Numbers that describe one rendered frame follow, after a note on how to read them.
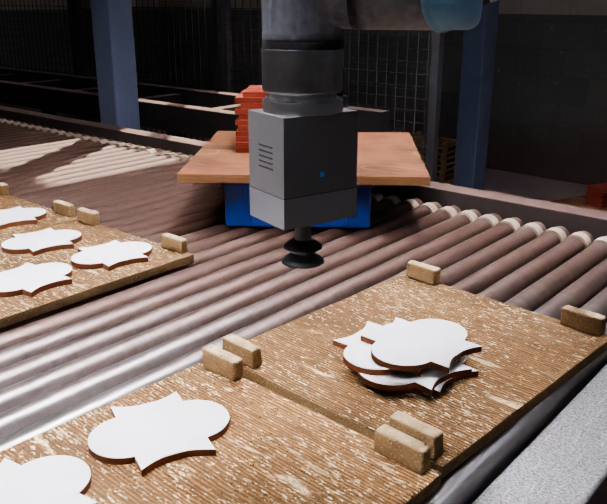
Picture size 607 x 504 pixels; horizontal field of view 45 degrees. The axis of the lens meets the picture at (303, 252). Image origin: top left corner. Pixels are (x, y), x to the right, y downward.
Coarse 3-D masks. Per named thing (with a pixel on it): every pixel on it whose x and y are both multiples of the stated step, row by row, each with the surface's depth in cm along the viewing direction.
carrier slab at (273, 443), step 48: (192, 384) 87; (240, 384) 87; (48, 432) 78; (240, 432) 78; (288, 432) 78; (336, 432) 78; (96, 480) 70; (144, 480) 70; (192, 480) 70; (240, 480) 70; (288, 480) 70; (336, 480) 70; (384, 480) 70; (432, 480) 70
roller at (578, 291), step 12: (600, 264) 131; (588, 276) 125; (600, 276) 127; (576, 288) 120; (588, 288) 122; (600, 288) 125; (552, 300) 116; (564, 300) 116; (576, 300) 118; (588, 300) 121; (540, 312) 111; (552, 312) 112
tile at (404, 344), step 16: (400, 320) 96; (416, 320) 96; (432, 320) 96; (368, 336) 92; (384, 336) 92; (400, 336) 92; (416, 336) 92; (432, 336) 92; (448, 336) 92; (464, 336) 92; (384, 352) 88; (400, 352) 88; (416, 352) 88; (432, 352) 88; (448, 352) 88; (464, 352) 89; (400, 368) 85; (416, 368) 85; (448, 368) 84
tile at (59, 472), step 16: (0, 464) 71; (16, 464) 71; (32, 464) 71; (48, 464) 71; (64, 464) 71; (80, 464) 71; (0, 480) 69; (16, 480) 69; (32, 480) 69; (48, 480) 69; (64, 480) 69; (80, 480) 69; (0, 496) 66; (16, 496) 66; (32, 496) 66; (48, 496) 66; (64, 496) 66; (80, 496) 66
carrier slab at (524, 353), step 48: (384, 288) 116; (432, 288) 116; (288, 336) 100; (336, 336) 100; (480, 336) 100; (528, 336) 100; (576, 336) 100; (288, 384) 87; (336, 384) 87; (480, 384) 87; (528, 384) 87; (480, 432) 78
